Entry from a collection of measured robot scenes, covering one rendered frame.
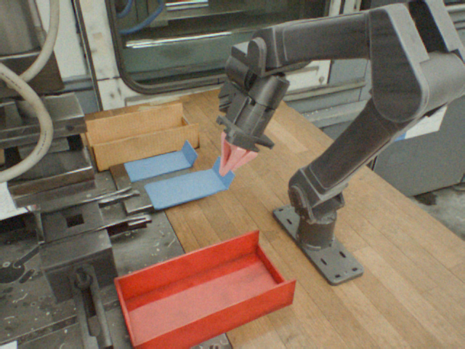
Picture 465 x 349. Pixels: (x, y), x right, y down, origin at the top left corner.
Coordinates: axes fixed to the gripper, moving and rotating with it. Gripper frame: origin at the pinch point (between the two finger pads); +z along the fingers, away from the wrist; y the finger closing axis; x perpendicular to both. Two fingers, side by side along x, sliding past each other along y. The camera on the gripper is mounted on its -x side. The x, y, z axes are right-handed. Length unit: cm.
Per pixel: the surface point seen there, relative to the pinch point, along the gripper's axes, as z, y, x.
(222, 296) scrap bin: 13.6, 2.1, 18.1
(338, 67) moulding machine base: -27, -66, -56
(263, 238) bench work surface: 7.3, -8.7, 9.2
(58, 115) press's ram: -2.2, 30.8, 1.5
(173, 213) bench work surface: 13.7, 2.9, -4.5
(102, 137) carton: 14.8, 10.7, -36.1
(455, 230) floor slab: 13, -171, -34
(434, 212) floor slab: 12, -171, -48
